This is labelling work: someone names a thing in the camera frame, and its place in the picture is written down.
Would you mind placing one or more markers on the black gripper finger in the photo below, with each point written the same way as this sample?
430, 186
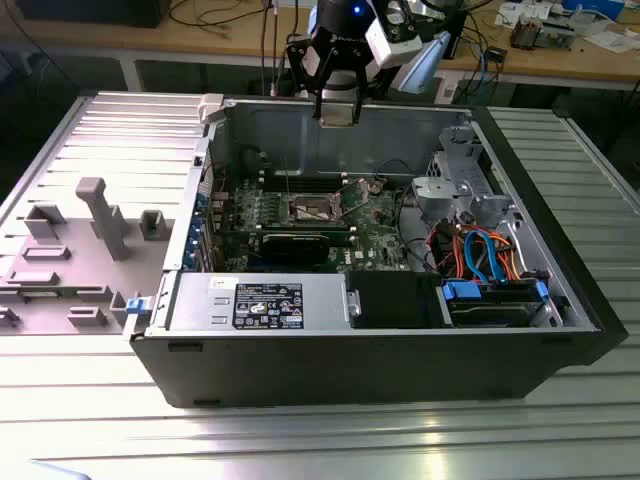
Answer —
317, 107
358, 107

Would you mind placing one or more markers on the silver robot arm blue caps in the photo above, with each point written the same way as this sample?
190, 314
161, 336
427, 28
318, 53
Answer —
425, 60

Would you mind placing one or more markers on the CPU socket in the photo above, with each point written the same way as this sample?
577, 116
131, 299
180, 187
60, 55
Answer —
320, 201

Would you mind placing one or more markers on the black tower box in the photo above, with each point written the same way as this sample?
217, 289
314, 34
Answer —
460, 30

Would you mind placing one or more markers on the metal drive cage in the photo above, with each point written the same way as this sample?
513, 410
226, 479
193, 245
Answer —
450, 192

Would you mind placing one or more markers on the green motherboard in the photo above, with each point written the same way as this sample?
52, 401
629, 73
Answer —
370, 235

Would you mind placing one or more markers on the black RAM stick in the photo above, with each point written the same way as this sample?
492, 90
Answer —
340, 235

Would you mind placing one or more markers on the black graphics card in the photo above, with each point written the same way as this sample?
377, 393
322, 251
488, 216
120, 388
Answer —
295, 247

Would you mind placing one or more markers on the small black box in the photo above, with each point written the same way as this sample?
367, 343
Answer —
496, 53

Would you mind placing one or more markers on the white paper sheet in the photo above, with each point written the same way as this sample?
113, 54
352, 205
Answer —
615, 42
507, 12

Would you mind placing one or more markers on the metal heatsink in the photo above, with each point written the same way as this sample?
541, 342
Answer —
522, 35

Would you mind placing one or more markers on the wooden desk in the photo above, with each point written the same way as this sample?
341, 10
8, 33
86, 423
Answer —
150, 35

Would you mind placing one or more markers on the black plastic shroud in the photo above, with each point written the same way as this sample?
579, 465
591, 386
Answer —
390, 300

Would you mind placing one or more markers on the green circuit device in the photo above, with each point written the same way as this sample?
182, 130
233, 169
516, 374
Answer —
555, 35

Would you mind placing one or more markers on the hard disk in blue carrier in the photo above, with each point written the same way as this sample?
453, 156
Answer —
465, 292

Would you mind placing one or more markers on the silver power supply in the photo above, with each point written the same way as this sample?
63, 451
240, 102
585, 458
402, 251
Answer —
200, 305

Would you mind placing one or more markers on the black computer box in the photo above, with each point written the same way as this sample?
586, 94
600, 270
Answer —
90, 12

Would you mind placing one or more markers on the black PC case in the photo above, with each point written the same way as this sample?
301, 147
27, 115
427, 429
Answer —
350, 370

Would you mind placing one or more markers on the blue case latch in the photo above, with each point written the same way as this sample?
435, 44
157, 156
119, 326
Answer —
137, 306

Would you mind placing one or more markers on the grey parts rack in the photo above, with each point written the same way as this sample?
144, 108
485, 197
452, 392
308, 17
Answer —
75, 265

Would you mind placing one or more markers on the green RAM stick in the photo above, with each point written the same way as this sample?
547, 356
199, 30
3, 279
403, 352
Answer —
45, 295

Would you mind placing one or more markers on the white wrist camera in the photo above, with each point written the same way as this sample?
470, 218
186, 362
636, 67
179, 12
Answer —
390, 47

